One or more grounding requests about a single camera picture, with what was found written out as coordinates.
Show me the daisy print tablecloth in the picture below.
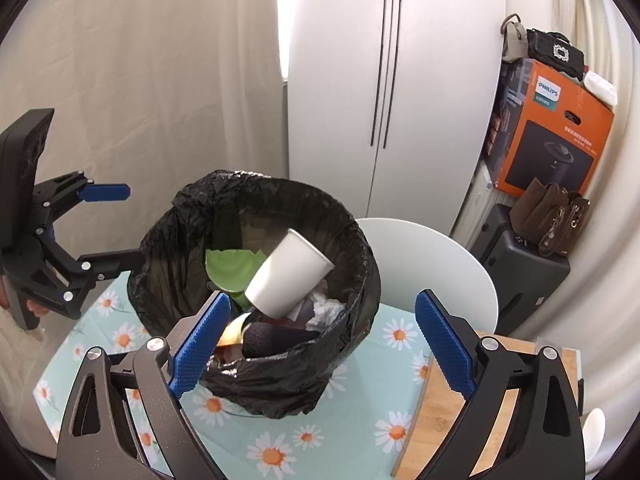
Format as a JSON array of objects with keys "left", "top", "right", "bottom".
[{"left": 32, "top": 272, "right": 436, "bottom": 480}]

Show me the brown suede bag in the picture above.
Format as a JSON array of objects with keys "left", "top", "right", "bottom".
[{"left": 509, "top": 177, "right": 592, "bottom": 258}]

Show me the grey small bag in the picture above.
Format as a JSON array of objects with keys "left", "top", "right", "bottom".
[{"left": 500, "top": 14, "right": 530, "bottom": 63}]

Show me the black suitcase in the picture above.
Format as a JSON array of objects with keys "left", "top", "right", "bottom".
[{"left": 470, "top": 202, "right": 572, "bottom": 336}]

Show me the dark wrapper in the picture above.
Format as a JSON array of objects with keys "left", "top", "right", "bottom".
[{"left": 240, "top": 322, "right": 321, "bottom": 358}]

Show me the black bag with white emblem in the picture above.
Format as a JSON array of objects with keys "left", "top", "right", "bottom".
[{"left": 526, "top": 28, "right": 586, "bottom": 81}]

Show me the orange appliance box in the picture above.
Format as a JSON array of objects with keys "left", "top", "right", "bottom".
[{"left": 482, "top": 57, "right": 616, "bottom": 198}]

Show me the black-lined trash bin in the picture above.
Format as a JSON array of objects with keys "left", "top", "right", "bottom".
[{"left": 126, "top": 169, "right": 382, "bottom": 420}]

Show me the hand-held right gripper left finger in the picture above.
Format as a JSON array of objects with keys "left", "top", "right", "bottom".
[{"left": 55, "top": 290, "right": 232, "bottom": 480}]

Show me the cream curtain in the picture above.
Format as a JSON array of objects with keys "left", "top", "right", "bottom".
[{"left": 0, "top": 0, "right": 291, "bottom": 281}]

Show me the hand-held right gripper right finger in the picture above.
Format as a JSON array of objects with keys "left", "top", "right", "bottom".
[{"left": 414, "top": 289, "right": 586, "bottom": 480}]

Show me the white round object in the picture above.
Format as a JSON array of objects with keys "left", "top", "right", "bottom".
[{"left": 582, "top": 407, "right": 607, "bottom": 463}]

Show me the pale yellow peel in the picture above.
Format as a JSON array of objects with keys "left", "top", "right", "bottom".
[{"left": 216, "top": 317, "right": 251, "bottom": 348}]

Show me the white wardrobe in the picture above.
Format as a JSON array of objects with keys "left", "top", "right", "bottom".
[{"left": 286, "top": 0, "right": 508, "bottom": 241}]

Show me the white small box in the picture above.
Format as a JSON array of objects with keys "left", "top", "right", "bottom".
[{"left": 582, "top": 70, "right": 618, "bottom": 108}]

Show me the white pleated curtain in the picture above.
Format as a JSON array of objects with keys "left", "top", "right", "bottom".
[{"left": 562, "top": 0, "right": 640, "bottom": 281}]

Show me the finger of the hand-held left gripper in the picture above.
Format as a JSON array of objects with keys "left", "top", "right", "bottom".
[
  {"left": 32, "top": 171, "right": 132, "bottom": 231},
  {"left": 37, "top": 232, "right": 146, "bottom": 291}
]

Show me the white paper cup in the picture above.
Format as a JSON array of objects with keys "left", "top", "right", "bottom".
[{"left": 244, "top": 228, "right": 335, "bottom": 318}]

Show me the white tissue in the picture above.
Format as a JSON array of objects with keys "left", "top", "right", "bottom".
[{"left": 305, "top": 295, "right": 348, "bottom": 331}]

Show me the white chair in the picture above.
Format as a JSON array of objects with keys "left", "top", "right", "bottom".
[{"left": 356, "top": 217, "right": 498, "bottom": 335}]

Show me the wooden cutting board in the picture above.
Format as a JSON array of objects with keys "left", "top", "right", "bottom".
[{"left": 392, "top": 331, "right": 581, "bottom": 478}]

